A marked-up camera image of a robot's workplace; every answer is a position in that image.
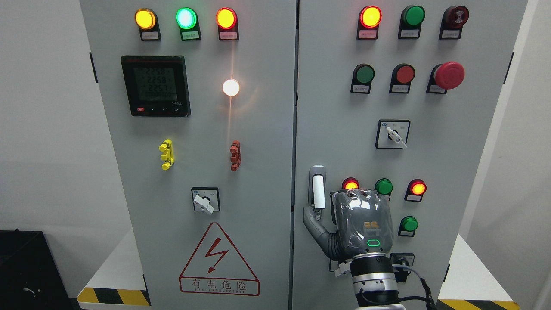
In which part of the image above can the green indicator top right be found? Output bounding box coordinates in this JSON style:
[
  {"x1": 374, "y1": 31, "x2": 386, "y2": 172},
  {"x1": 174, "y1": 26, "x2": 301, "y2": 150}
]
[{"x1": 398, "y1": 5, "x2": 426, "y2": 39}]

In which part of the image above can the green indicator mid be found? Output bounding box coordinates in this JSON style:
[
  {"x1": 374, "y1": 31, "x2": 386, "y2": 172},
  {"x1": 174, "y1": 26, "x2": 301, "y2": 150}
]
[{"x1": 375, "y1": 178, "x2": 393, "y2": 201}]

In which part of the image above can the white selector switch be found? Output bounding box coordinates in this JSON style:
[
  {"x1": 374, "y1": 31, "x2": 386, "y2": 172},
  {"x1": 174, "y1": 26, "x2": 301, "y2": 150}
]
[
  {"x1": 328, "y1": 259, "x2": 352, "y2": 277},
  {"x1": 375, "y1": 119, "x2": 411, "y2": 149}
]

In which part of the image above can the red lit indicator mid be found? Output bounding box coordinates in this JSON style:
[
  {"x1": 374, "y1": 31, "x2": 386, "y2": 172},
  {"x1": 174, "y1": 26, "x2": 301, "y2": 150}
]
[
  {"x1": 405, "y1": 179, "x2": 427, "y2": 202},
  {"x1": 342, "y1": 178, "x2": 359, "y2": 190}
]

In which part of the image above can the dark red buzzer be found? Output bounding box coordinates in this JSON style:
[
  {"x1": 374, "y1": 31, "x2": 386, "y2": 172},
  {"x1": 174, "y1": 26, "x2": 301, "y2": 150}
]
[{"x1": 439, "y1": 6, "x2": 470, "y2": 40}]

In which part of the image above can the red lit indicator top right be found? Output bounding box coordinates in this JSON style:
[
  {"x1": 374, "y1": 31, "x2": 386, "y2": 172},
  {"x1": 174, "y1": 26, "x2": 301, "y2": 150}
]
[{"x1": 356, "y1": 6, "x2": 382, "y2": 40}]

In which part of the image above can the black selector switch bottom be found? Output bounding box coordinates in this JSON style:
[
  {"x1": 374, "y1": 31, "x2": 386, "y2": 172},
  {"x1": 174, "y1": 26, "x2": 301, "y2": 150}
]
[{"x1": 390, "y1": 253, "x2": 415, "y2": 283}]

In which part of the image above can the white selector switch left door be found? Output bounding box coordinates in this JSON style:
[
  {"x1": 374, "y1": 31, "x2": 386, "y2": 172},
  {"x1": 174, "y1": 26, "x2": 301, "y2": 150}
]
[{"x1": 191, "y1": 187, "x2": 220, "y2": 214}]

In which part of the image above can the grey cabinet door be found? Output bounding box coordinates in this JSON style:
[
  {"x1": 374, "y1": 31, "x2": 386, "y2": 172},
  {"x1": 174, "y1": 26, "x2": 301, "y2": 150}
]
[
  {"x1": 80, "y1": 0, "x2": 297, "y2": 310},
  {"x1": 292, "y1": 0, "x2": 528, "y2": 310}
]

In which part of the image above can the red-orange indicator light left door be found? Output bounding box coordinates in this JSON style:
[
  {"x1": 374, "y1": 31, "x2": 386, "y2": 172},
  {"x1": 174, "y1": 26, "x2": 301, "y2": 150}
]
[{"x1": 215, "y1": 6, "x2": 239, "y2": 41}]

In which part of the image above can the yellow indicator light top left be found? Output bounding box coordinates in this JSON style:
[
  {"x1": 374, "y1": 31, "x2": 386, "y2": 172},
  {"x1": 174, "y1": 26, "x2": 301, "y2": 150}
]
[{"x1": 134, "y1": 8, "x2": 161, "y2": 41}]

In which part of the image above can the white selector switch bottom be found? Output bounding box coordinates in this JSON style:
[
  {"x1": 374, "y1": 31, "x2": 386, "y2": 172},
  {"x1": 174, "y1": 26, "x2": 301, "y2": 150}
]
[{"x1": 328, "y1": 259, "x2": 352, "y2": 277}]

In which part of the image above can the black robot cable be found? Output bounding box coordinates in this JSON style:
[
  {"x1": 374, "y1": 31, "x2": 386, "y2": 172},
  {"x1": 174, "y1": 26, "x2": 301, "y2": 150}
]
[{"x1": 360, "y1": 263, "x2": 440, "y2": 310}]

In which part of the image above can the white platform with hazard stripes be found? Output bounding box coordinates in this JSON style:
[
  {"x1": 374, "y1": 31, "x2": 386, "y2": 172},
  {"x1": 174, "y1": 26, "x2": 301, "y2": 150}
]
[{"x1": 77, "y1": 231, "x2": 520, "y2": 310}]

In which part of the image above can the silver cabinet door handle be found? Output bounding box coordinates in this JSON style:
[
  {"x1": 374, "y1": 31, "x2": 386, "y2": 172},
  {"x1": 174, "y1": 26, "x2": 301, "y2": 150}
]
[{"x1": 307, "y1": 165, "x2": 326, "y2": 221}]

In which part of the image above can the grey right cabinet door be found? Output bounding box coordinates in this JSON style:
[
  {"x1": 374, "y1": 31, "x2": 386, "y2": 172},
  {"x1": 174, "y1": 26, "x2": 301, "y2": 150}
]
[{"x1": 292, "y1": 0, "x2": 528, "y2": 310}]

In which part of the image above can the red lit indicator mid right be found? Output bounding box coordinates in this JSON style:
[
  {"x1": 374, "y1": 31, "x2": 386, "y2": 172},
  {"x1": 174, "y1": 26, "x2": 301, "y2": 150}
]
[{"x1": 405, "y1": 179, "x2": 427, "y2": 202}]

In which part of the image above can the red push button upper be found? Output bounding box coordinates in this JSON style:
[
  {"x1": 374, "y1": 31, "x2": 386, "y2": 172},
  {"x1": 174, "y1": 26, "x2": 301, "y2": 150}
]
[{"x1": 389, "y1": 63, "x2": 415, "y2": 94}]

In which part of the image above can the green push button upper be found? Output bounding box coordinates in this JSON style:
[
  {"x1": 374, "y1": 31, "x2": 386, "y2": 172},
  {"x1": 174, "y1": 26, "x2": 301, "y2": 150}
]
[{"x1": 350, "y1": 63, "x2": 375, "y2": 94}]

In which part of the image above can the green push button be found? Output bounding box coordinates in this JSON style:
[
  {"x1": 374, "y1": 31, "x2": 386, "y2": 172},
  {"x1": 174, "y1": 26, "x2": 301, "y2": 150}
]
[
  {"x1": 398, "y1": 216, "x2": 419, "y2": 237},
  {"x1": 350, "y1": 63, "x2": 375, "y2": 94}
]

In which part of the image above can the white selector switch right upper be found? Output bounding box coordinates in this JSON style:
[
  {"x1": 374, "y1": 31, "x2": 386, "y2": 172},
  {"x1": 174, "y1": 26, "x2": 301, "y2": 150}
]
[{"x1": 375, "y1": 119, "x2": 411, "y2": 149}]

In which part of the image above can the white lit indicator light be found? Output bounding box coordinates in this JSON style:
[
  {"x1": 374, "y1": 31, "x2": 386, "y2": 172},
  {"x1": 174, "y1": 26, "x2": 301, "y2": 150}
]
[{"x1": 222, "y1": 79, "x2": 240, "y2": 97}]

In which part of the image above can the red triangle danger sign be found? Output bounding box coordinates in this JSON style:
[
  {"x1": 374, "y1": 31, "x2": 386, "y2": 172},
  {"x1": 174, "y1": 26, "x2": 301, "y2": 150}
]
[{"x1": 179, "y1": 222, "x2": 260, "y2": 296}]

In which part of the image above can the grey robot hand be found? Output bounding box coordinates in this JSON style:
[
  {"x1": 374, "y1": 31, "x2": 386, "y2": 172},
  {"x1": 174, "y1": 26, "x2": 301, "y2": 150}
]
[{"x1": 303, "y1": 189, "x2": 394, "y2": 261}]

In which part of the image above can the red lit indicator mid left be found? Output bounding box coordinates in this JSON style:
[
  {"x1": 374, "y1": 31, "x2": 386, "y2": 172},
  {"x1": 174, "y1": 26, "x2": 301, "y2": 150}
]
[{"x1": 342, "y1": 178, "x2": 359, "y2": 190}]

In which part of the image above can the grey left cabinet door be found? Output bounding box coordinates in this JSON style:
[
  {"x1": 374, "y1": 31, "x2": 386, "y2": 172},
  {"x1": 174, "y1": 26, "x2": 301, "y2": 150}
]
[{"x1": 80, "y1": 0, "x2": 297, "y2": 310}]

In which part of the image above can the red plastic clip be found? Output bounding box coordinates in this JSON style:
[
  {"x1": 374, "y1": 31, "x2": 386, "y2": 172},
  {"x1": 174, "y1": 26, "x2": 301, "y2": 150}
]
[{"x1": 229, "y1": 140, "x2": 241, "y2": 171}]

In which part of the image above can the green push button lower right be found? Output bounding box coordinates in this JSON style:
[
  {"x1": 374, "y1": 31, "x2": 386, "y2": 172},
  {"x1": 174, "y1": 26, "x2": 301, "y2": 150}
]
[{"x1": 398, "y1": 216, "x2": 419, "y2": 237}]

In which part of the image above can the black box bottom left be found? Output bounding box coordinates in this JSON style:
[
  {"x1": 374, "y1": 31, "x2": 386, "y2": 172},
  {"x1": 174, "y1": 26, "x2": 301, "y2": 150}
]
[{"x1": 0, "y1": 229, "x2": 72, "y2": 310}]

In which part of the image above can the black digital power meter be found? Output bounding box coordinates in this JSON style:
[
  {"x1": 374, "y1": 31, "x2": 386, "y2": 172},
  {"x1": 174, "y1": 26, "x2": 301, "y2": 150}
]
[{"x1": 121, "y1": 56, "x2": 191, "y2": 117}]

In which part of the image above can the red emergency stop button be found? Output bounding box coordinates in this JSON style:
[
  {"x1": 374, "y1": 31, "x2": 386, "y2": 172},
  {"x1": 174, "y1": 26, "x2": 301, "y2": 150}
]
[{"x1": 426, "y1": 61, "x2": 466, "y2": 95}]

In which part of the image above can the yellow plastic clip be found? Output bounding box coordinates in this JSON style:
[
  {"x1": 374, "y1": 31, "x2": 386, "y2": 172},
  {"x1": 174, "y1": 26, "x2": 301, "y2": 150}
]
[{"x1": 158, "y1": 139, "x2": 175, "y2": 171}]

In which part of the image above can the green lit indicator light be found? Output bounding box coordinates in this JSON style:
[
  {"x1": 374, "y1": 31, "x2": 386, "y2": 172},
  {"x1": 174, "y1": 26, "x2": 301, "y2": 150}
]
[{"x1": 175, "y1": 6, "x2": 201, "y2": 41}]

